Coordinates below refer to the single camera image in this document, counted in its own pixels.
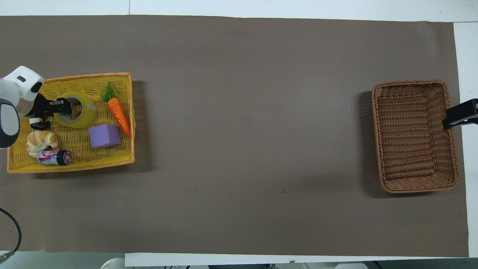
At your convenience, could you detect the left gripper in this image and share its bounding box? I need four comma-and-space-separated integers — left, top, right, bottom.
30, 93, 73, 131

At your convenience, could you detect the yellow tape roll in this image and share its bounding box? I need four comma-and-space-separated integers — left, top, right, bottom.
53, 91, 97, 129

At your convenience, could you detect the yellow wicker basket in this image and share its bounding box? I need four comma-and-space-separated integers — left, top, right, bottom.
7, 72, 136, 174

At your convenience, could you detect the brown wicker basket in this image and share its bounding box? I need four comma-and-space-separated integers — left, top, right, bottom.
371, 79, 459, 194

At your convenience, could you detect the croissant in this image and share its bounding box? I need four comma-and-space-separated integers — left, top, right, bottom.
25, 130, 59, 158

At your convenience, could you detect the pink drink can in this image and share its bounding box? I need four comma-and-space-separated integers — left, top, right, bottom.
37, 150, 72, 166

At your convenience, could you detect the purple cube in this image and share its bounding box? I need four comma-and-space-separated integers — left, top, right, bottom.
89, 124, 122, 149

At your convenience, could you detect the orange toy carrot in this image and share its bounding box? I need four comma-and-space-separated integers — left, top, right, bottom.
100, 80, 132, 139

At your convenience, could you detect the black cable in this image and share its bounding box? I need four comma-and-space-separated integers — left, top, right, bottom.
0, 207, 22, 260

